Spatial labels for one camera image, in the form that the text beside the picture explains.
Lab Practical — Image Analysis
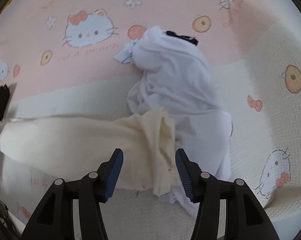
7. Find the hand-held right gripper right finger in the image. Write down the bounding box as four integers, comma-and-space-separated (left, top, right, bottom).
175, 148, 280, 240

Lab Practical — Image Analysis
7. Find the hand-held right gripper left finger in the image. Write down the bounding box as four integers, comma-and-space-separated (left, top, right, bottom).
20, 148, 124, 240

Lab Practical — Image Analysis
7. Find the cream and pink shirt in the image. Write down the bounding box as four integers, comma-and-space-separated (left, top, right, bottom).
0, 107, 183, 197

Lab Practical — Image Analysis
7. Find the white garment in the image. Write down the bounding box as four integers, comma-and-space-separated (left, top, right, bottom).
113, 26, 233, 218

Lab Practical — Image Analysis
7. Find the cat print blanket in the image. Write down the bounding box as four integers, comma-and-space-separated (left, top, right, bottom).
0, 0, 301, 230

